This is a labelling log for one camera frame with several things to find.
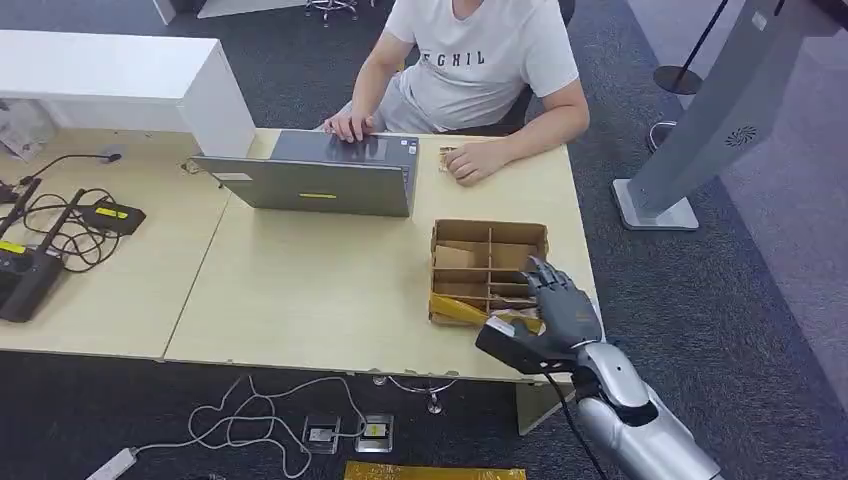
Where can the person's left hand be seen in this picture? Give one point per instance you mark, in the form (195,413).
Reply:
(474,162)

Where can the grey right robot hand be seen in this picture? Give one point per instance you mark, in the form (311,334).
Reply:
(566,311)

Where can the person's right hand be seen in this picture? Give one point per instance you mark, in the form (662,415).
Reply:
(351,126)

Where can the brown card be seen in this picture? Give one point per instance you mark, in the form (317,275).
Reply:
(446,159)
(454,257)

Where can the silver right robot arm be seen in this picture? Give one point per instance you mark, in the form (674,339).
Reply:
(636,424)

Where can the stack of cards in box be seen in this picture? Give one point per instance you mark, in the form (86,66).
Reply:
(510,303)

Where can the grey laptop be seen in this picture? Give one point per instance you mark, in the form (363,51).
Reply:
(318,185)

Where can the wooden compartment box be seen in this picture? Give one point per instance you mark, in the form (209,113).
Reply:
(464,233)

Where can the person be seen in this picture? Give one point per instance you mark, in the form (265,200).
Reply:
(480,73)

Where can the brown card standing in box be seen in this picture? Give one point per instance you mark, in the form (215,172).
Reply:
(454,257)

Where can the pale desk leg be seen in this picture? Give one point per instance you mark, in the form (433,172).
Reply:
(533,405)

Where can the yellow tape strip on box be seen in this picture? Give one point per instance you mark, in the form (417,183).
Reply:
(457,310)

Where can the chrome chair base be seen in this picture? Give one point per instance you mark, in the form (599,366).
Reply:
(330,8)

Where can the white panel furniture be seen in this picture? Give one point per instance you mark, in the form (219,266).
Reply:
(245,6)

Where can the yellow tape on floor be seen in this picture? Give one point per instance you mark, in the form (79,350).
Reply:
(430,472)

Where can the steel floor socket yellow label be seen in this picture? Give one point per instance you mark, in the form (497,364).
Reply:
(374,432)

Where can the white cabinet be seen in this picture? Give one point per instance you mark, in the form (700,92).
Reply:
(106,73)

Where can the grey kiosk stand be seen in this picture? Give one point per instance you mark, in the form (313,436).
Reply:
(722,109)

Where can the black power adapter yellow label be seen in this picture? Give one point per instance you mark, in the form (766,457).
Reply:
(111,217)

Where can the steel floor socket grey plug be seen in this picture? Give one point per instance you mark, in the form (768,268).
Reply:
(321,435)

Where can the clear plastic bag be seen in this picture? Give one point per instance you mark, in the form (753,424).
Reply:
(25,131)

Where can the black router with antennas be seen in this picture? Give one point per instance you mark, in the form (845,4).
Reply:
(26,285)

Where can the white power strip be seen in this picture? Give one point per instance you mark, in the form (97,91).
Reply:
(114,462)

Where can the dark right wrist camera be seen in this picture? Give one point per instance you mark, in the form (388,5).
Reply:
(520,348)

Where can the black stanchion post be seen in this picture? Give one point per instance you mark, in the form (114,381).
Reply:
(677,79)

